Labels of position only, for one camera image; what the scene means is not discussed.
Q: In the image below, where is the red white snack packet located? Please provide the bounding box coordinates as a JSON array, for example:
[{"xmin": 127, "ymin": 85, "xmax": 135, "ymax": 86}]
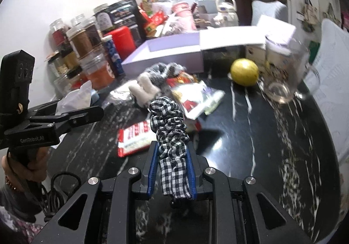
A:
[{"xmin": 117, "ymin": 120, "xmax": 156, "ymax": 158}]

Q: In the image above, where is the black white checkered scrunchie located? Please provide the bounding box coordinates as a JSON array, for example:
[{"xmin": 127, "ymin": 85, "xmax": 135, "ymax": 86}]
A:
[{"xmin": 149, "ymin": 97, "xmax": 191, "ymax": 199}]

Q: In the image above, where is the red gold cartoon snack bag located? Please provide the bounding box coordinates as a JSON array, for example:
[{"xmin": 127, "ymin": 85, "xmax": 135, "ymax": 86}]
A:
[{"xmin": 166, "ymin": 72, "xmax": 198, "ymax": 88}]

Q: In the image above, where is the checkered plush toy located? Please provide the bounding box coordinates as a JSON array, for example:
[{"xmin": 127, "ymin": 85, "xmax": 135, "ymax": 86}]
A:
[{"xmin": 129, "ymin": 62, "xmax": 186, "ymax": 108}]

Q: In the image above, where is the person's left hand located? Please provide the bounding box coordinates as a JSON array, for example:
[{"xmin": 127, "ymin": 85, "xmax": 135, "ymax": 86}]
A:
[{"xmin": 0, "ymin": 147, "xmax": 51, "ymax": 191}]

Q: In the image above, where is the orange powder jar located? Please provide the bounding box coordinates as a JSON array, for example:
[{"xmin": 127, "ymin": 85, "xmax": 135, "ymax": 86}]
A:
[{"xmin": 81, "ymin": 55, "xmax": 115, "ymax": 91}]

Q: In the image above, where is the brown powder jar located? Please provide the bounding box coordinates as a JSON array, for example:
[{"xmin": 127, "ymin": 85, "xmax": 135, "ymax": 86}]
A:
[{"xmin": 66, "ymin": 26, "xmax": 93, "ymax": 58}]

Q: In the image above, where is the dark red jar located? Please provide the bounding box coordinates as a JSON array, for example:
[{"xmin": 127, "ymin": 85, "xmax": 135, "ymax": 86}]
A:
[{"xmin": 50, "ymin": 19, "xmax": 69, "ymax": 46}]

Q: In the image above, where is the yellow lemon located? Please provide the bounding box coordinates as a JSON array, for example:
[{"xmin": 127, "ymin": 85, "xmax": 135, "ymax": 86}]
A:
[{"xmin": 230, "ymin": 58, "xmax": 259, "ymax": 87}]

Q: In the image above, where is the blue tablet tube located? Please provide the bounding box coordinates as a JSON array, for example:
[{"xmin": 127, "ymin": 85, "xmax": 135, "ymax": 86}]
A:
[{"xmin": 102, "ymin": 35, "xmax": 124, "ymax": 76}]

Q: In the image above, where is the lavender open gift box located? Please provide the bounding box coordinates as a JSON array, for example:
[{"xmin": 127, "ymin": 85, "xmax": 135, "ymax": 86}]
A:
[{"xmin": 121, "ymin": 25, "xmax": 296, "ymax": 78}]

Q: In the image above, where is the red cylindrical canister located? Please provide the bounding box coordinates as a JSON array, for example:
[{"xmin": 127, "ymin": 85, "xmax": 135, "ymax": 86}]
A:
[{"xmin": 105, "ymin": 26, "xmax": 136, "ymax": 61}]

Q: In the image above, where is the purple label jar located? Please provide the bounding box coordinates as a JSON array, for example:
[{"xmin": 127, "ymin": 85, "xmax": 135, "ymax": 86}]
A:
[{"xmin": 93, "ymin": 3, "xmax": 114, "ymax": 34}]

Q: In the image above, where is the white medicine box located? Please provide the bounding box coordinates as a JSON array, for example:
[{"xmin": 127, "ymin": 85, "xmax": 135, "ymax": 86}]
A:
[{"xmin": 245, "ymin": 44, "xmax": 266, "ymax": 66}]

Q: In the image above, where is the clear glass mug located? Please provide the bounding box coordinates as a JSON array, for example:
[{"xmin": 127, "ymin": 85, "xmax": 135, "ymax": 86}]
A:
[{"xmin": 259, "ymin": 36, "xmax": 321, "ymax": 104}]

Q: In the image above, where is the black coffee pouch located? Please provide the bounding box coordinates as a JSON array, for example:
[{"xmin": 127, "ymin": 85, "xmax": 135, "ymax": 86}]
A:
[{"xmin": 108, "ymin": 0, "xmax": 146, "ymax": 47}]

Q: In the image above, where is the pink paper cup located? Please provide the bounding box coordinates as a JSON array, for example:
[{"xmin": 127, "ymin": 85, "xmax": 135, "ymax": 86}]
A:
[{"xmin": 171, "ymin": 2, "xmax": 196, "ymax": 32}]

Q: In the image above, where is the white astronaut kettle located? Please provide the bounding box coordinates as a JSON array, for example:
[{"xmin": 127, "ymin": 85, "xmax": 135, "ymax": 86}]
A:
[{"xmin": 214, "ymin": 0, "xmax": 239, "ymax": 27}]

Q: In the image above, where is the grey quilted chair cushion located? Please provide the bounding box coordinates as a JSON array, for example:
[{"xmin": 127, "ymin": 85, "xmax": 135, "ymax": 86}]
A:
[{"xmin": 312, "ymin": 19, "xmax": 348, "ymax": 164}]

